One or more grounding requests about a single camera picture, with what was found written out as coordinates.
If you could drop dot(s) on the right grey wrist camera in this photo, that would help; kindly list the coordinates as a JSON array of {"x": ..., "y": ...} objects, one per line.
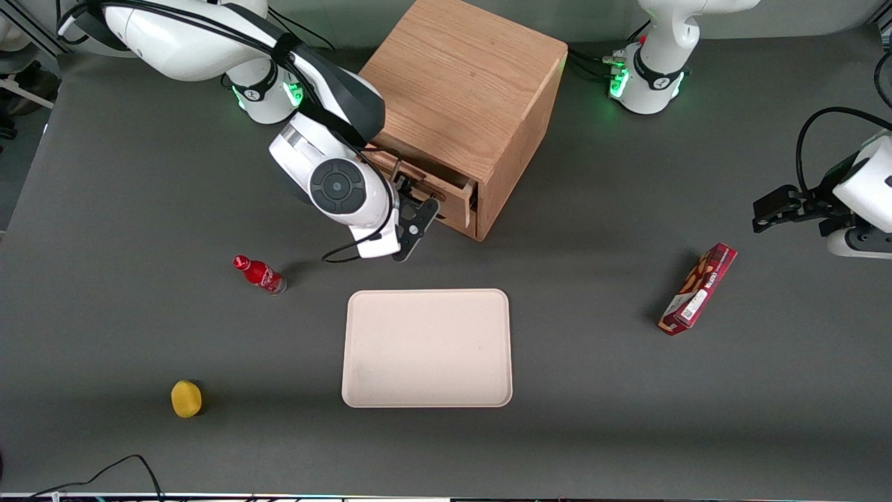
[{"x": 414, "y": 230}]

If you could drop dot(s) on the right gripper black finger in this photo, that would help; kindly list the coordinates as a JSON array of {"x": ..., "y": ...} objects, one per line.
[
  {"x": 405, "y": 182},
  {"x": 417, "y": 196}
]

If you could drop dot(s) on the wooden drawer cabinet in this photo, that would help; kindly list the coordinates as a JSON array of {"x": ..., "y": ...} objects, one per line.
[{"x": 453, "y": 84}]

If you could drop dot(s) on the wooden drawer front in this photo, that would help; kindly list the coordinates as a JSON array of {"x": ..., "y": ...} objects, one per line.
[
  {"x": 439, "y": 183},
  {"x": 453, "y": 219}
]

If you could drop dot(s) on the grey metal frame strut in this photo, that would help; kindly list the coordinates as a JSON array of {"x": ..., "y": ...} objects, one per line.
[
  {"x": 38, "y": 33},
  {"x": 885, "y": 24}
]

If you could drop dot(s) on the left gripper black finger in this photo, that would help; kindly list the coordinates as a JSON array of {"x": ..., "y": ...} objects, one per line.
[
  {"x": 777, "y": 206},
  {"x": 833, "y": 213}
]

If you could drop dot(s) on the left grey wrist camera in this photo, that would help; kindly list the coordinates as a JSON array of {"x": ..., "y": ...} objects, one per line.
[{"x": 860, "y": 244}]

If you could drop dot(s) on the dark background equipment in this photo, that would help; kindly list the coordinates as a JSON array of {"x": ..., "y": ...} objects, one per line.
[{"x": 28, "y": 87}]

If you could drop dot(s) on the yellow sponge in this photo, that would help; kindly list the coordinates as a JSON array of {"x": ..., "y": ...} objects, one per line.
[{"x": 185, "y": 399}]

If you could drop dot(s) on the red tartan cookie box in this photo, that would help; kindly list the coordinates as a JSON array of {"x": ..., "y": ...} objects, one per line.
[{"x": 697, "y": 289}]

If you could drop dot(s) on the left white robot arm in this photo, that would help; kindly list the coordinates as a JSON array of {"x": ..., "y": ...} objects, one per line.
[{"x": 655, "y": 77}]

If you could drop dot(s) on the small red cola bottle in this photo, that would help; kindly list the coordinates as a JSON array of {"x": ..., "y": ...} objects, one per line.
[{"x": 261, "y": 275}]

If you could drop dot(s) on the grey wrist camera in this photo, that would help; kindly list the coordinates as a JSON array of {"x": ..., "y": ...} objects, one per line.
[
  {"x": 414, "y": 230},
  {"x": 860, "y": 244}
]

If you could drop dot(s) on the white rectangular plastic tray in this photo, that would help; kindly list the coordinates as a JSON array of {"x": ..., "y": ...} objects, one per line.
[{"x": 426, "y": 348}]

